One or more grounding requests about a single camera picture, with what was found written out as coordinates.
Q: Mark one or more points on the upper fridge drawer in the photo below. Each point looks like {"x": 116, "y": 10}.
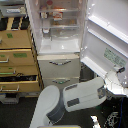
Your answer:
{"x": 55, "y": 66}

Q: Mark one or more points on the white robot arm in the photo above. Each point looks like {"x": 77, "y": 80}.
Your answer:
{"x": 53, "y": 102}

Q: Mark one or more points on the lower fridge drawer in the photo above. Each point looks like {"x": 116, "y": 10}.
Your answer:
{"x": 60, "y": 82}

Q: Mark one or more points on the fridge drawer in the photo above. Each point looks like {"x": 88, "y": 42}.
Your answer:
{"x": 60, "y": 82}
{"x": 55, "y": 66}

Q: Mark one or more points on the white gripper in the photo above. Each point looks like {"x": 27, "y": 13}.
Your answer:
{"x": 113, "y": 84}

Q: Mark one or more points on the grey box on cabinet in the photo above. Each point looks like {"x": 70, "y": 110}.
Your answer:
{"x": 13, "y": 11}

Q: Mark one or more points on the wooden drawer cabinet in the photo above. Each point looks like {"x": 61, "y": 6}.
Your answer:
{"x": 19, "y": 70}

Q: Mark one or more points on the white refrigerator body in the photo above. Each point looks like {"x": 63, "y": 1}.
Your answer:
{"x": 57, "y": 25}

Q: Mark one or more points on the white fridge door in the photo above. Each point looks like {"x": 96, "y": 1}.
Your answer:
{"x": 105, "y": 38}

